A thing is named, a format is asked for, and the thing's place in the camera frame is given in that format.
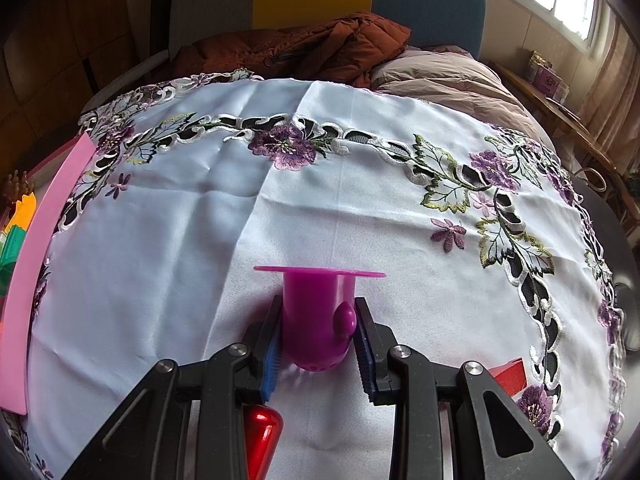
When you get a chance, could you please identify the pink beige duvet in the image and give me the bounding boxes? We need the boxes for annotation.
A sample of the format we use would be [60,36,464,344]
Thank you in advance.
[371,46,553,148]

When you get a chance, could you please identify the purple gift box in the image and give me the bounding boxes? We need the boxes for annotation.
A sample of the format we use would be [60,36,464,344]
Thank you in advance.
[525,51,570,104]

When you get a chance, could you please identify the magenta funnel toy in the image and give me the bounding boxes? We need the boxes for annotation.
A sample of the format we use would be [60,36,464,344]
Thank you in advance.
[254,266,385,372]

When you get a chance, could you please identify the rust brown quilted jacket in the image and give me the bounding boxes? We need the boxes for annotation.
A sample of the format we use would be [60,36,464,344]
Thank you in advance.
[171,12,411,88]

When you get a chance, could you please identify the brown comb massager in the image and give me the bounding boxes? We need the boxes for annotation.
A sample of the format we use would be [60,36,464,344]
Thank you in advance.
[1,170,35,205]

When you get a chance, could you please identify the green flanged cylinder toy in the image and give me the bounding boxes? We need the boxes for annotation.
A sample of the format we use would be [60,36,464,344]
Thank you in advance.
[0,226,26,297]

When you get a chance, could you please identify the beige curtain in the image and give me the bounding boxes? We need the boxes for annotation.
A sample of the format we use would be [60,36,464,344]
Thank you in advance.
[579,18,639,174]

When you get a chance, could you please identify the pink shallow cardboard box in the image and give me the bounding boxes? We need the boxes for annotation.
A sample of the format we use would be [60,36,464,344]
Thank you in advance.
[1,133,96,415]

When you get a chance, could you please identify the wooden side table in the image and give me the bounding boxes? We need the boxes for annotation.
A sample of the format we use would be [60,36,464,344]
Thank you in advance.
[491,58,640,226]

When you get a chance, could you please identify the red block toy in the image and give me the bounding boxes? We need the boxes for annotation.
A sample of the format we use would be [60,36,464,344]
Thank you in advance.
[489,358,527,396]

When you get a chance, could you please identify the white embroidered floral tablecloth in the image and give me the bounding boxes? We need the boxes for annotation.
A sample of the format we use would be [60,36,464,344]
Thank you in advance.
[4,72,626,479]

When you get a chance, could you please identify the orange translucent toy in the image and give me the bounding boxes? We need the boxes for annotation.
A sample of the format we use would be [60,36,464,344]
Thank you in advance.
[3,192,37,234]

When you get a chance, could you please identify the red metallic capsule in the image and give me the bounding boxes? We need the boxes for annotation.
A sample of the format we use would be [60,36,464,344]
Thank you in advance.
[243,405,284,480]

